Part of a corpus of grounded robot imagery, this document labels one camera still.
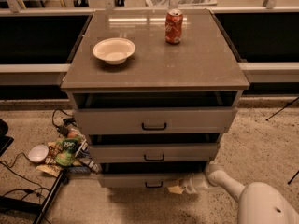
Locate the grey drawer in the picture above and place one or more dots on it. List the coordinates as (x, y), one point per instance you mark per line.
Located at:
(149, 175)
(104, 113)
(154, 147)

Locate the grey drawer cabinet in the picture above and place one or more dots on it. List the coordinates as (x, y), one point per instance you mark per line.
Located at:
(202, 61)

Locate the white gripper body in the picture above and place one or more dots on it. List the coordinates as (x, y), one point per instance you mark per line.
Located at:
(189, 184)

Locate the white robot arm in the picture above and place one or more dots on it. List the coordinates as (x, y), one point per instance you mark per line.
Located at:
(258, 203)

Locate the white bowl on floor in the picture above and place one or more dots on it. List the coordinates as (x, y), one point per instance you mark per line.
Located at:
(38, 154)

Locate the black power adapter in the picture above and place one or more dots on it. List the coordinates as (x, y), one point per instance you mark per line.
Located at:
(63, 130)

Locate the green snack bag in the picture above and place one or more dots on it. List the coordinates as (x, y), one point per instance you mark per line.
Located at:
(67, 156)

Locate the white bowl on cabinet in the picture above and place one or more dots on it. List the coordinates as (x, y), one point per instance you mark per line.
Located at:
(114, 51)

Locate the yellow snack packet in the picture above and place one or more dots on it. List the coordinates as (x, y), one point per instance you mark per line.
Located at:
(50, 169)

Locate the red soda can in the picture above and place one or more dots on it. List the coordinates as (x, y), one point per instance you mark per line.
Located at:
(173, 26)

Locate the black tripod leg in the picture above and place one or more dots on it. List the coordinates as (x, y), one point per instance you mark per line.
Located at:
(294, 176)

